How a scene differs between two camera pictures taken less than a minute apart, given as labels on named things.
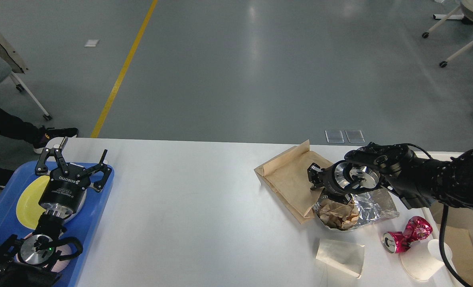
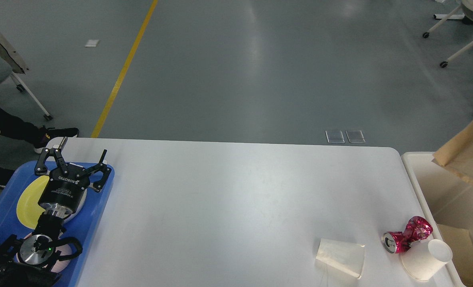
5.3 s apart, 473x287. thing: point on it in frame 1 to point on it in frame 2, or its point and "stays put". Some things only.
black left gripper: x=65 y=192 stays put
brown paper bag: x=286 y=177 to x=468 y=152
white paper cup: x=422 y=258 stays put
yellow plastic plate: x=28 y=209 stays put
